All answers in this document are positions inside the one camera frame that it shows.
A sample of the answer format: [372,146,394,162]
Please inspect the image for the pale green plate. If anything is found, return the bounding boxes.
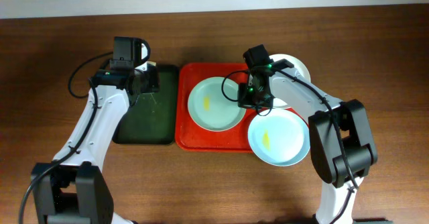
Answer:
[187,76,246,131]

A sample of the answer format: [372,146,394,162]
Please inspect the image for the light blue plate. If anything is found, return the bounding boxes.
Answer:
[247,109,310,166]

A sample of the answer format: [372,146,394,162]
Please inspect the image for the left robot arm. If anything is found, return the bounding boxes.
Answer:
[26,62,159,224]

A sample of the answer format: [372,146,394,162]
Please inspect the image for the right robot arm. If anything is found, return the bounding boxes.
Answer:
[239,56,378,223]

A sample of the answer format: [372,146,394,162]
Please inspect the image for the dark green rectangular tray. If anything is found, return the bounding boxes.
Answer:
[113,65,179,145]

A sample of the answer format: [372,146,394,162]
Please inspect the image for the red plastic tray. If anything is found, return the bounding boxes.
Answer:
[174,62,310,154]

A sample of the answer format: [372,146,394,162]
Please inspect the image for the white plate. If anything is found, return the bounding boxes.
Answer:
[248,54,314,111]

